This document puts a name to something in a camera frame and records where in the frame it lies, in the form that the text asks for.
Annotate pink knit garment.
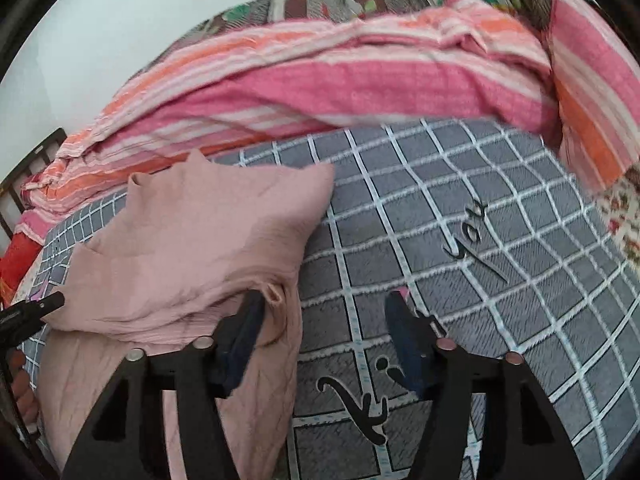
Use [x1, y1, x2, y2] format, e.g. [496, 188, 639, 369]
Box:
[40, 152, 336, 480]

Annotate dark wooden bed headboard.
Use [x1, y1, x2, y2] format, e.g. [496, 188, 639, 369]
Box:
[0, 127, 68, 241]

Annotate cream floral bed sheet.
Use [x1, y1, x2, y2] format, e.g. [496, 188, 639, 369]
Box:
[597, 162, 640, 266]

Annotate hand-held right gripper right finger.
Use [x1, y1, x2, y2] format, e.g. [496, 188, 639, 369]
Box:
[384, 290, 586, 480]

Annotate pink orange striped blanket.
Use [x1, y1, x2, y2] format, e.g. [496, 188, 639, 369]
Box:
[15, 0, 640, 241]

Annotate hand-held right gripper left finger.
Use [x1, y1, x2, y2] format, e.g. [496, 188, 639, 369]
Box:
[60, 290, 267, 480]

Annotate person's left hand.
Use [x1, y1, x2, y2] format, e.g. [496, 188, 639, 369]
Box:
[10, 350, 42, 429]

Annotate red cloth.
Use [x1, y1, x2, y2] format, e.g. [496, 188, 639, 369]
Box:
[0, 230, 46, 306]

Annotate grey checked blanket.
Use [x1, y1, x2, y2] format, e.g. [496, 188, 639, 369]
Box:
[20, 117, 640, 480]

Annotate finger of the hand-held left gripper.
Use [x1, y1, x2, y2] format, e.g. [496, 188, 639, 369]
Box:
[0, 292, 66, 349]

